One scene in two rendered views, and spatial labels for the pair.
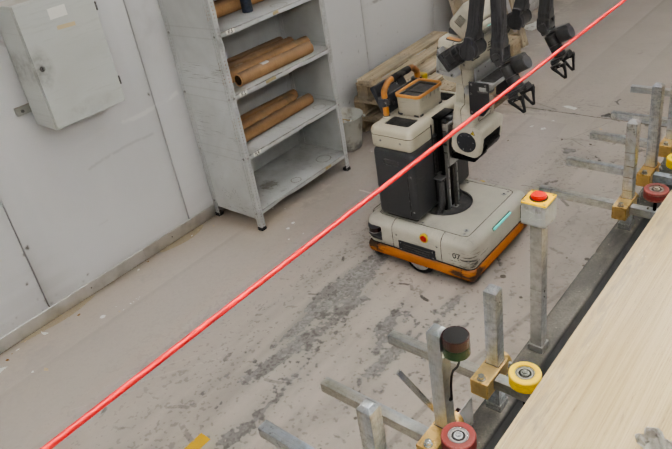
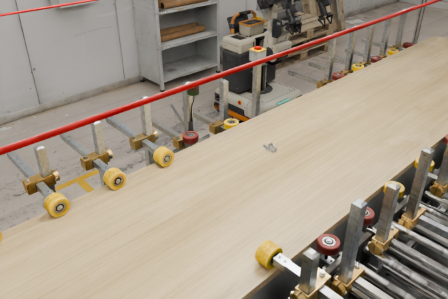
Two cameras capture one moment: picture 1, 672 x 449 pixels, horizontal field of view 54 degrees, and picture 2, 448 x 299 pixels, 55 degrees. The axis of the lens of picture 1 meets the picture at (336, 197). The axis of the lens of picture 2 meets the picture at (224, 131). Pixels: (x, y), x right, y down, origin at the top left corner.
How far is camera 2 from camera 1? 97 cm
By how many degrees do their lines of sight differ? 3
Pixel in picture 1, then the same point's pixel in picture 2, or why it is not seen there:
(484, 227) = (272, 102)
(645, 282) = (306, 103)
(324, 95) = (212, 27)
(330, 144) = (211, 56)
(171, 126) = (123, 25)
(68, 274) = (53, 90)
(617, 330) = (281, 115)
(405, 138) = (237, 45)
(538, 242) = (255, 71)
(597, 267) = not seen: hidden behind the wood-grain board
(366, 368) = not seen: hidden behind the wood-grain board
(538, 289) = (255, 96)
